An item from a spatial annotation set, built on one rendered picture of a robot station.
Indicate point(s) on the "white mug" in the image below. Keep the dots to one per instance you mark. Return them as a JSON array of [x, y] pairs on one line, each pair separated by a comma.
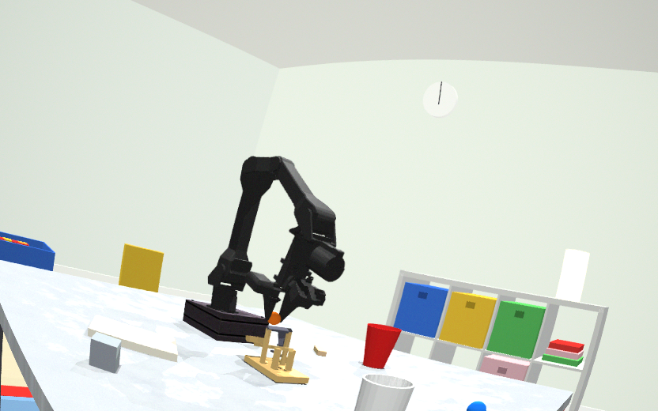
[[380, 392]]

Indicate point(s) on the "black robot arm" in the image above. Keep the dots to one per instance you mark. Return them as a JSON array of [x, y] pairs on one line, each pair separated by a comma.
[[317, 252]]

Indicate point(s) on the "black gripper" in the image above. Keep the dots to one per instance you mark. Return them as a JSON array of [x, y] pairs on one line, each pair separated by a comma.
[[271, 289]]

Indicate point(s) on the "cream flat rectangular panel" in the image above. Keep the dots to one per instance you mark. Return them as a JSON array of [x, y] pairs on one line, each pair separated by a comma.
[[136, 339]]

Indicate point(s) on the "red plastic cup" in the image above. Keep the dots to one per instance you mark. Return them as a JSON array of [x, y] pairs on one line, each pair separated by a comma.
[[379, 342]]

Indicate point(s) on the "orange ball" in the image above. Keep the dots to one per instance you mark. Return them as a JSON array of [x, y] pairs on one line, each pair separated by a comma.
[[275, 318]]

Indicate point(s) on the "blue ball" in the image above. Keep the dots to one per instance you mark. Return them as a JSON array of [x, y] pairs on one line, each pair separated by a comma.
[[476, 406]]

